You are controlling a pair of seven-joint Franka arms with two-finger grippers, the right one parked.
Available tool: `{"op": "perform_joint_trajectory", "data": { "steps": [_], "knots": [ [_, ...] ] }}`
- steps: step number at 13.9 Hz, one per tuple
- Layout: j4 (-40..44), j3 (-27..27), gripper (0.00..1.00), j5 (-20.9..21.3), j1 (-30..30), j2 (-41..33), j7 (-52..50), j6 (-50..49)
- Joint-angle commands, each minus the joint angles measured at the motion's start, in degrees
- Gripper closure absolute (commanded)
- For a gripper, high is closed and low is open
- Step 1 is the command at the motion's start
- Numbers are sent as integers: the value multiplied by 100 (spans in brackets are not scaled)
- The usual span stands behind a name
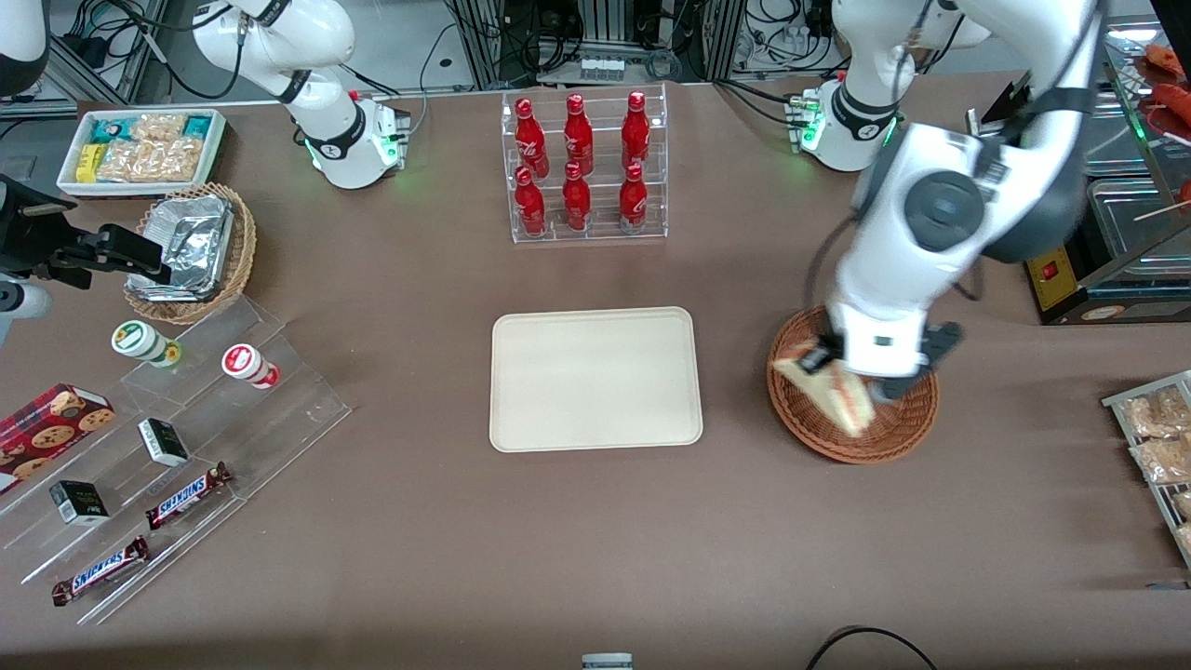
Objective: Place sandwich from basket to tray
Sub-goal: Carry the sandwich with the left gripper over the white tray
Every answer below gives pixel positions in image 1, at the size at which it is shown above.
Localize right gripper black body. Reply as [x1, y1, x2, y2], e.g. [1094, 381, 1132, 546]
[0, 175, 103, 291]

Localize triangular sandwich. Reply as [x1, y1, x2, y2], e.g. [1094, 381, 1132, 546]
[774, 340, 876, 436]

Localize brown round wicker basket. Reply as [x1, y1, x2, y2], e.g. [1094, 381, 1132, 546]
[766, 305, 941, 464]

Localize light wicker basket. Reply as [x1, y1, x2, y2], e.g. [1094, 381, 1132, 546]
[123, 181, 258, 327]

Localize white rectangular snack tray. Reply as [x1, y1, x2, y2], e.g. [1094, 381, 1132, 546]
[56, 107, 229, 198]

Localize metal snack rack tray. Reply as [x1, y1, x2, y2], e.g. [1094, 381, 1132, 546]
[1102, 370, 1191, 569]

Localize cream plastic tray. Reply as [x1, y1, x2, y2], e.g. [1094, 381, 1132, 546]
[489, 306, 704, 454]

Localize stacked aluminium foil containers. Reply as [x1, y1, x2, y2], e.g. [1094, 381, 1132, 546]
[126, 194, 235, 303]

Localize green lidded yogurt cup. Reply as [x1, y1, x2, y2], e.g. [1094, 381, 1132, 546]
[111, 319, 182, 369]

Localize black heated display case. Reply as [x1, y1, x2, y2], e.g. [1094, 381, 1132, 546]
[966, 14, 1191, 327]

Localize red lidded yogurt cup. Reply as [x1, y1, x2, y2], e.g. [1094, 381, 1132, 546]
[221, 343, 281, 390]

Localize red tartan cookie box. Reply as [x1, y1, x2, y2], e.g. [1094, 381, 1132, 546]
[0, 382, 116, 494]

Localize small black carton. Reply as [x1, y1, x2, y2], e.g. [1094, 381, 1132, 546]
[48, 479, 110, 527]
[137, 418, 190, 468]

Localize clear acrylic stepped display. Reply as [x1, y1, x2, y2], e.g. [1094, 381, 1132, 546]
[0, 296, 353, 626]

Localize red cola bottle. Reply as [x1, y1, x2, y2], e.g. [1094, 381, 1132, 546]
[562, 162, 592, 232]
[515, 166, 548, 236]
[563, 93, 595, 173]
[622, 90, 650, 168]
[515, 98, 550, 178]
[619, 163, 649, 232]

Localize Snickers chocolate bar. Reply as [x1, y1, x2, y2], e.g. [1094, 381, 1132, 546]
[144, 462, 234, 531]
[51, 536, 151, 608]

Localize clear acrylic bottle rack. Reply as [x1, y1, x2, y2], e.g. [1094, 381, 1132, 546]
[501, 82, 669, 245]

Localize red sausage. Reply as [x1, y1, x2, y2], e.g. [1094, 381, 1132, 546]
[1146, 84, 1191, 120]

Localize orange fried food piece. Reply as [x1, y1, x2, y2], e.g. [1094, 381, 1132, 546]
[1144, 42, 1191, 77]

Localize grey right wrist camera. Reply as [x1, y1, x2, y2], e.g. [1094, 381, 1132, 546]
[0, 279, 53, 347]

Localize black looped cable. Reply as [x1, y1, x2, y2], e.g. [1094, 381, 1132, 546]
[805, 625, 941, 670]

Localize metal equipment frame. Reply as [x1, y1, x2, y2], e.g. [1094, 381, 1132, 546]
[447, 0, 745, 89]

